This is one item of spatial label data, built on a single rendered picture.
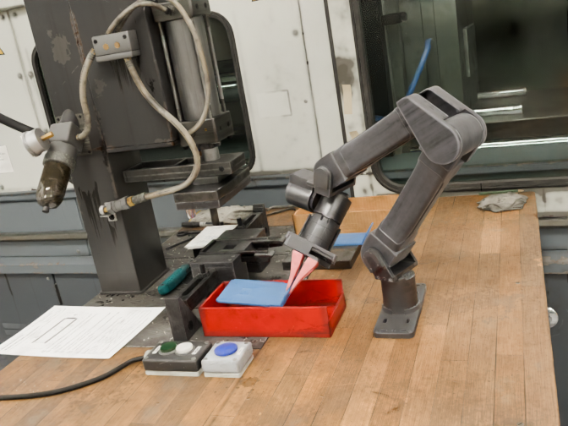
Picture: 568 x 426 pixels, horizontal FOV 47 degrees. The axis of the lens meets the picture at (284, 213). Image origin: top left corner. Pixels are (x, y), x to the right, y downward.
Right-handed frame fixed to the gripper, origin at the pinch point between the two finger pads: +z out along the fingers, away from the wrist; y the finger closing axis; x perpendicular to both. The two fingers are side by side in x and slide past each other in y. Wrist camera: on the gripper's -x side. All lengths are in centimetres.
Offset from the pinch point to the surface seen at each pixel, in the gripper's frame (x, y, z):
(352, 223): -37.2, -3.5, -21.9
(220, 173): -10.6, 24.8, -14.5
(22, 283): -133, 105, 45
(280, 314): 3.2, -0.8, 4.9
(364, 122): -58, 7, -52
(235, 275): -14.5, 12.5, 2.5
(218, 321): -1.1, 9.0, 11.6
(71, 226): -112, 90, 15
